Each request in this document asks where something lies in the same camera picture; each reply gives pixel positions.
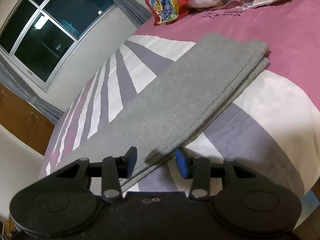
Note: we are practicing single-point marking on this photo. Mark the striped pink purple bedspread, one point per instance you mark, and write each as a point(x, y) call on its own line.
point(250, 42)

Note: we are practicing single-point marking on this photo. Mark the pale patterned cloth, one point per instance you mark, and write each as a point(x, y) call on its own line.
point(252, 1)

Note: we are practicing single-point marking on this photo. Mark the white framed window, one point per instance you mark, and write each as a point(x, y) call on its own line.
point(47, 25)

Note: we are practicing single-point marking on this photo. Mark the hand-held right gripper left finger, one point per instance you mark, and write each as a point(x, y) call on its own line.
point(132, 160)

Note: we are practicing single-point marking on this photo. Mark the brown wooden door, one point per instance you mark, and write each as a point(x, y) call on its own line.
point(22, 120)

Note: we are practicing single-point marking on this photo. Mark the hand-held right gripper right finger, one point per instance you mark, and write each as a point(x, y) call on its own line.
point(182, 163)

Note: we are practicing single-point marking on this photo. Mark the grey towel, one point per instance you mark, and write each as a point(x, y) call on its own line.
point(175, 92)

